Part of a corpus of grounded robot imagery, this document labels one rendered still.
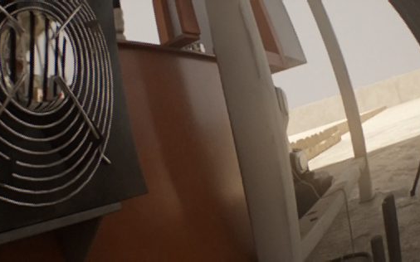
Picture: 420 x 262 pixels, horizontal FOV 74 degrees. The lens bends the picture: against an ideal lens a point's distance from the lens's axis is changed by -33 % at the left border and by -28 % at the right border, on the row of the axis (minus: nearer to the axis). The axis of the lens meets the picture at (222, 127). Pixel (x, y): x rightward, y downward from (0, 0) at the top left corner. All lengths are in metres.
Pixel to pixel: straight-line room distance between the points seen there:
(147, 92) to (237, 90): 0.16
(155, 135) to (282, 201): 0.22
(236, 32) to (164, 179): 0.26
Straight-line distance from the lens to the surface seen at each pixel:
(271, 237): 0.60
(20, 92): 0.20
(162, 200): 0.46
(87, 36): 0.26
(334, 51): 1.62
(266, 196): 0.58
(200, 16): 1.21
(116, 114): 0.28
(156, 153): 0.48
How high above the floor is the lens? 0.44
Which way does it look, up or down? 4 degrees up
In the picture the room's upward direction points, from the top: 15 degrees counter-clockwise
